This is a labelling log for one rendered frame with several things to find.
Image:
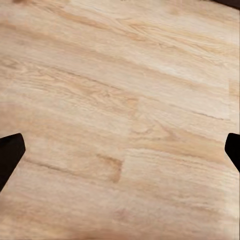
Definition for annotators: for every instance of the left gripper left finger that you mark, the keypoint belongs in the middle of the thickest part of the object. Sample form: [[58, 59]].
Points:
[[12, 149]]

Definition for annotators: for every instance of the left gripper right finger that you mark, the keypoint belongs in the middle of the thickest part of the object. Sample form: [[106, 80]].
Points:
[[232, 149]]

